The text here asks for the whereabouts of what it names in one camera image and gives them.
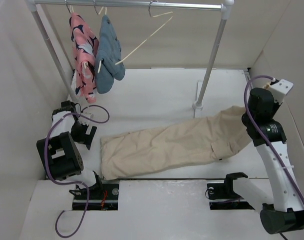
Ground wooden hanger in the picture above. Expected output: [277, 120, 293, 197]
[115, 0, 174, 66]
[93, 0, 107, 73]
[66, 4, 87, 75]

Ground metal clothes rack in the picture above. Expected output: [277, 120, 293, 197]
[25, 0, 234, 111]

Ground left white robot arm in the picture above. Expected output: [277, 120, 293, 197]
[36, 100, 104, 199]

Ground purple cable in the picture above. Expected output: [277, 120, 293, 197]
[43, 104, 110, 238]
[244, 75, 304, 226]

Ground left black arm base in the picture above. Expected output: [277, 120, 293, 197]
[69, 183, 119, 211]

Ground beige trousers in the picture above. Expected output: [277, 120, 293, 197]
[100, 105, 252, 180]

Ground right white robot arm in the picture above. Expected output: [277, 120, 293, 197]
[223, 88, 304, 235]

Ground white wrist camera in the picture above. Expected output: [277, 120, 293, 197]
[263, 78, 294, 105]
[81, 112, 94, 120]

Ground blue denim shorts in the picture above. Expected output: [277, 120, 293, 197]
[95, 15, 126, 94]

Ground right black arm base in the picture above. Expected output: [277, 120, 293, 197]
[205, 182, 254, 211]

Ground pink floral shorts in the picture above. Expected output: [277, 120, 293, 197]
[69, 12, 99, 104]

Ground wooden hanger under denim shorts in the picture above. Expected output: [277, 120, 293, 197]
[93, 0, 107, 73]

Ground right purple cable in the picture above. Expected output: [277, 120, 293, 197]
[244, 75, 304, 226]

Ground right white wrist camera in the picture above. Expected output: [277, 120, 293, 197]
[263, 78, 294, 105]

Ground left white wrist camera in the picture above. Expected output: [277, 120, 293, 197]
[81, 112, 94, 120]

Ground wooden hanger under pink shorts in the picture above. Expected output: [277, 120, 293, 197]
[66, 4, 87, 75]

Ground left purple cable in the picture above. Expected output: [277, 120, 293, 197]
[43, 104, 110, 238]

